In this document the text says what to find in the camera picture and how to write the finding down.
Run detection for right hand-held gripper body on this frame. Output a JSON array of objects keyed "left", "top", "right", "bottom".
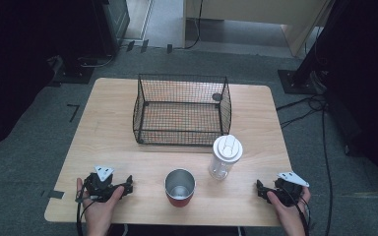
[{"left": 265, "top": 171, "right": 310, "bottom": 207}]

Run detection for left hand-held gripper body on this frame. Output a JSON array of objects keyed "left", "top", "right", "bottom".
[{"left": 83, "top": 165, "right": 127, "bottom": 203}]

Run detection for clear bottle with white lid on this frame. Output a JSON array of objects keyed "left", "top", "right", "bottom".
[{"left": 208, "top": 134, "right": 244, "bottom": 181}]

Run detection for red metal cup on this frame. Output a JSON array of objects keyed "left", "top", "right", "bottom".
[{"left": 163, "top": 168, "right": 197, "bottom": 208}]

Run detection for black wire mesh basket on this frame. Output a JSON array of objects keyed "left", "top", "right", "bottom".
[{"left": 132, "top": 73, "right": 233, "bottom": 147}]

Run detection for person's right hand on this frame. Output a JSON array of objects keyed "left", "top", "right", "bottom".
[{"left": 266, "top": 187, "right": 312, "bottom": 228}]

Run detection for person's left hand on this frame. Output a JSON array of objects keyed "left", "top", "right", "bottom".
[{"left": 76, "top": 177, "right": 126, "bottom": 228}]

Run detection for dark cabinet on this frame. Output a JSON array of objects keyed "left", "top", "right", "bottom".
[{"left": 92, "top": 0, "right": 131, "bottom": 57}]

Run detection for beige wooden furniture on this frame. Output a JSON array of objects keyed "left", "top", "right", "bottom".
[{"left": 182, "top": 0, "right": 337, "bottom": 59}]

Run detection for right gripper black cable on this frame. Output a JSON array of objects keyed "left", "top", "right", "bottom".
[{"left": 288, "top": 188, "right": 312, "bottom": 236}]

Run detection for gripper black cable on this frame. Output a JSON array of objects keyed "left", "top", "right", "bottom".
[
  {"left": 74, "top": 183, "right": 95, "bottom": 236},
  {"left": 288, "top": 188, "right": 312, "bottom": 236}
]

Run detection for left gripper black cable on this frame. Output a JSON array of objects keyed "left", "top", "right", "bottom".
[{"left": 74, "top": 183, "right": 95, "bottom": 236}]

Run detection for long black floor cable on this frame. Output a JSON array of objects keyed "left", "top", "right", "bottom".
[{"left": 320, "top": 104, "right": 335, "bottom": 236}]

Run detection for looped black floor cables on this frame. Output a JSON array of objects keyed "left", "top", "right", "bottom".
[{"left": 275, "top": 93, "right": 328, "bottom": 130}]

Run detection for black stand base plate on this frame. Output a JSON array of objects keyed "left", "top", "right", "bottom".
[
  {"left": 277, "top": 68, "right": 320, "bottom": 95},
  {"left": 52, "top": 57, "right": 95, "bottom": 86}
]

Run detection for black cable by cabinet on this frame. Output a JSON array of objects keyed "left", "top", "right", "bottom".
[{"left": 78, "top": 53, "right": 116, "bottom": 69}]

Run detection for black cable by furniture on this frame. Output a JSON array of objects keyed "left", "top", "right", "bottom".
[{"left": 173, "top": 0, "right": 205, "bottom": 51}]

